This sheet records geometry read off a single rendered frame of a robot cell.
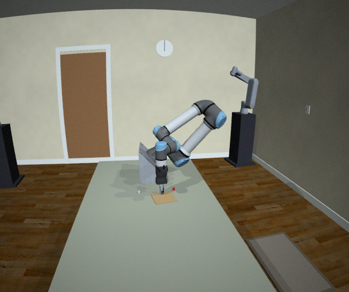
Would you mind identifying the tan mat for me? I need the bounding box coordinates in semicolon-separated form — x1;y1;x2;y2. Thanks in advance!
151;191;177;205

